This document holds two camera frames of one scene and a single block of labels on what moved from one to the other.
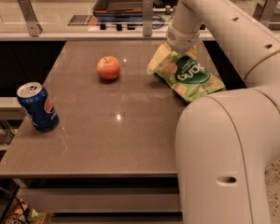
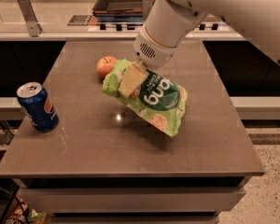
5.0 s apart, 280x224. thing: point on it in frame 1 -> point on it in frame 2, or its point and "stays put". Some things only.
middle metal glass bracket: (147, 6) stays put
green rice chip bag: (190, 77) -> (159, 99)
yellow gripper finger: (160, 57) -> (133, 78)
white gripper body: (183, 41) -> (153, 51)
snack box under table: (22, 213) stays put
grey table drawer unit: (105, 200) stays put
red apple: (108, 67) stays put
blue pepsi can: (38, 105) stays put
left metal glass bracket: (35, 27) stays put
